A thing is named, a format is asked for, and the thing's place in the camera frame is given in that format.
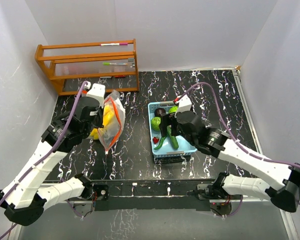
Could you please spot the green white marker pen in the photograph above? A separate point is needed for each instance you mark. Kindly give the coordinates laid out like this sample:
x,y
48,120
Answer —
x,y
114,64

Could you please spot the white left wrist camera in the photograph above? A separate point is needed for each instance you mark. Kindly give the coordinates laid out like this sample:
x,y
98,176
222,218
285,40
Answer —
x,y
95,90

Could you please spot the red strawberry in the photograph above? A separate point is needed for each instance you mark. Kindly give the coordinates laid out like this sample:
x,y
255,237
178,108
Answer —
x,y
155,140

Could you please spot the small grey clip box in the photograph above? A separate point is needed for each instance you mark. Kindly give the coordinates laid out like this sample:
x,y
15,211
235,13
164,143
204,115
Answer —
x,y
131,62

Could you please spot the light green round fruit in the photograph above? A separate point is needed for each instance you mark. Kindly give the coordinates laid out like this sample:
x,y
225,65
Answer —
x,y
173,109

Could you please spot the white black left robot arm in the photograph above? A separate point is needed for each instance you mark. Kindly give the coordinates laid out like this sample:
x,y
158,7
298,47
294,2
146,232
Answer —
x,y
24,200

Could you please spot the dark green round vegetable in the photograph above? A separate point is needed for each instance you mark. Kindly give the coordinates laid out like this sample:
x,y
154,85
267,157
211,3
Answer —
x,y
155,123

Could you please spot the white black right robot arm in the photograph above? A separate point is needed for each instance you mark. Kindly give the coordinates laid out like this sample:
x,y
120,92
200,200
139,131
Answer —
x,y
275,182

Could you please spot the pink white marker pen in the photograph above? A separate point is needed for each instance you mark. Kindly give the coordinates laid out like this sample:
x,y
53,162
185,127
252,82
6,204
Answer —
x,y
114,44

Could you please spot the orange wooden shelf rack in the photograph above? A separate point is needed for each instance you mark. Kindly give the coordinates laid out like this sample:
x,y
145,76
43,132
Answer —
x,y
62,62

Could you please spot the red black small item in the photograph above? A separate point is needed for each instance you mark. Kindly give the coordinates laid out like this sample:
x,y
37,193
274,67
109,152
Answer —
x,y
119,76

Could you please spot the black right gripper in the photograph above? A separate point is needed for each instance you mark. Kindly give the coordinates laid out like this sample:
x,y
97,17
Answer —
x,y
165,119

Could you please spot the dark purple round fruit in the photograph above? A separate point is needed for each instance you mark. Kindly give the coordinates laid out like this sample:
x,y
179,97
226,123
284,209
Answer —
x,y
159,112

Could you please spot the green chili pepper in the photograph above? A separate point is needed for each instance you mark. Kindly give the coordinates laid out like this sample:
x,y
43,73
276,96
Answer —
x,y
162,139

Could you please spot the yellow banana bunch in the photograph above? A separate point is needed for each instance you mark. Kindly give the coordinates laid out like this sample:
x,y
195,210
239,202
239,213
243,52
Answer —
x,y
108,114

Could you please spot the clear zip top bag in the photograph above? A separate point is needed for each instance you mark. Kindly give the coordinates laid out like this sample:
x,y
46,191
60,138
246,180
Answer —
x,y
108,135

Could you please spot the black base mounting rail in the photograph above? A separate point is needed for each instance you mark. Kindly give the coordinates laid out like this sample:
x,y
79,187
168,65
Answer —
x,y
106,195

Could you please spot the light blue plastic basket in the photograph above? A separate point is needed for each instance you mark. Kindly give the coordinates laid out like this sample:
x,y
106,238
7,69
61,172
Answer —
x,y
166,148

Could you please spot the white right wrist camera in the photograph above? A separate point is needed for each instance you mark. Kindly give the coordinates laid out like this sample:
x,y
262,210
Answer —
x,y
183,104

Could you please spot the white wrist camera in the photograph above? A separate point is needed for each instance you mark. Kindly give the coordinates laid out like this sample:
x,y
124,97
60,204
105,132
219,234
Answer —
x,y
183,104
95,90

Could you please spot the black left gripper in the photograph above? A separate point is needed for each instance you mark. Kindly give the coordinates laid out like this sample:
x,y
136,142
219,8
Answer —
x,y
100,122

